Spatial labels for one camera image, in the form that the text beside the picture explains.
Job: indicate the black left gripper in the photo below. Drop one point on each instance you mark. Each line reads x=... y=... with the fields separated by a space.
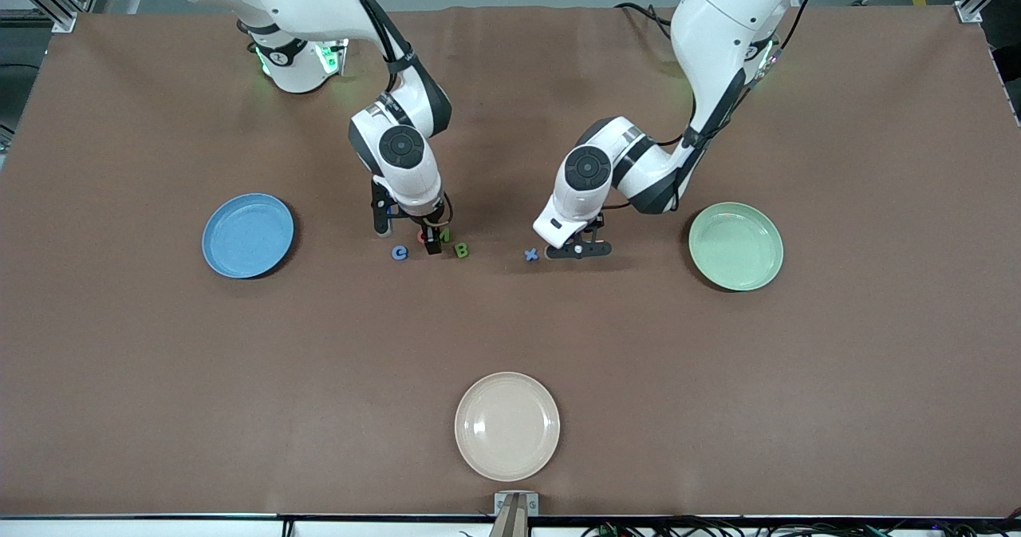
x=597 y=223

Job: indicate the beige round plate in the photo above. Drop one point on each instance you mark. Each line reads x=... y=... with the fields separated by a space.
x=507 y=426

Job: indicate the blue round plate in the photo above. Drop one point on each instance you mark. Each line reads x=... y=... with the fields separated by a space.
x=247 y=235

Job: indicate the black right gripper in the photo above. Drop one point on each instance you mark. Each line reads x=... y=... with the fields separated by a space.
x=431 y=232

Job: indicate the blue foam uppercase C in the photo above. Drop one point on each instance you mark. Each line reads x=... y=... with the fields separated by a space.
x=394 y=253

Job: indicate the brown table mat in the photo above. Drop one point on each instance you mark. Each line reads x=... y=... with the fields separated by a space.
x=510 y=337

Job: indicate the green round plate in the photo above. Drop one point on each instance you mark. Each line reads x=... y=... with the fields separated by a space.
x=735 y=246

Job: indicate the grey metal camera mount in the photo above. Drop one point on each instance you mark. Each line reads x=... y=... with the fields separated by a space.
x=515 y=513

